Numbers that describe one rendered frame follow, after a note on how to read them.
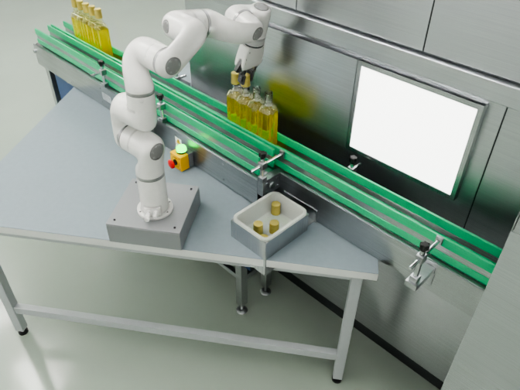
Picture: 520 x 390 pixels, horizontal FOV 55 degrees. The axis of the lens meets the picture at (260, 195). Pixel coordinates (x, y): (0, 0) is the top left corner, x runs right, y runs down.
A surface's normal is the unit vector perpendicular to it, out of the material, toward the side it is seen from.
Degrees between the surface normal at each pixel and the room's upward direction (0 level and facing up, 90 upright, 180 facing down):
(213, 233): 0
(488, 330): 90
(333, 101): 90
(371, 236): 90
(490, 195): 90
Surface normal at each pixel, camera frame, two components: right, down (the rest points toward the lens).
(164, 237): -0.16, 0.62
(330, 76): -0.70, 0.44
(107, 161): 0.01, -0.78
